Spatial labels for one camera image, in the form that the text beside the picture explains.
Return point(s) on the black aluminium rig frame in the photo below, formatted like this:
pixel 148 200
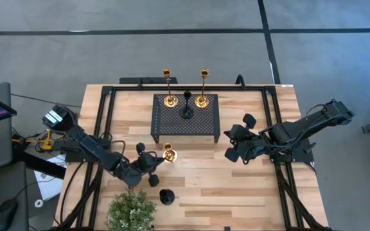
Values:
pixel 188 87

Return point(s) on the yellow stand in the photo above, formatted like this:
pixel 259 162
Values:
pixel 47 141

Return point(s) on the tall gold candlestick holder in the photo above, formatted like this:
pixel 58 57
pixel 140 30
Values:
pixel 201 102
pixel 170 101

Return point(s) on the black candle holder base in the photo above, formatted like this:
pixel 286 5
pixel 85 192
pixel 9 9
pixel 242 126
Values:
pixel 166 197

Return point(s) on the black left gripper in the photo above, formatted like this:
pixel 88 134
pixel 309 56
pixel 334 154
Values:
pixel 153 180

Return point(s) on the black perforated metal riser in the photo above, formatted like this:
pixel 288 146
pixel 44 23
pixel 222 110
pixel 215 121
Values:
pixel 172 123

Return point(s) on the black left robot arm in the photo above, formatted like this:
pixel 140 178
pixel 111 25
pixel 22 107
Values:
pixel 88 146

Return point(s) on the short gold candlestick holder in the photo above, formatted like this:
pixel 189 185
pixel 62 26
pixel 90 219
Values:
pixel 171 156

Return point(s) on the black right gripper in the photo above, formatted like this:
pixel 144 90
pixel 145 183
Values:
pixel 249 121

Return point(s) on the black power box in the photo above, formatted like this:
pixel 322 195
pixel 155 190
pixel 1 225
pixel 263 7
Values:
pixel 146 80

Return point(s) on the black computer mouse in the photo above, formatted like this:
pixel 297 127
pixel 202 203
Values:
pixel 5 215

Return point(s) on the white tape roll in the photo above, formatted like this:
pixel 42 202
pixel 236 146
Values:
pixel 36 203

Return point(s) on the green plant in black pot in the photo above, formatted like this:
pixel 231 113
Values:
pixel 130 210

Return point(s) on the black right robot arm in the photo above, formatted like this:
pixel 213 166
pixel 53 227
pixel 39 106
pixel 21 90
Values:
pixel 300 126

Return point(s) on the white paper sheet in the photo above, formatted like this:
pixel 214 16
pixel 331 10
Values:
pixel 48 187

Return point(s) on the black candlestick holder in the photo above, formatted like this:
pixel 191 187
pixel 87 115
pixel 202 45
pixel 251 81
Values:
pixel 186 114

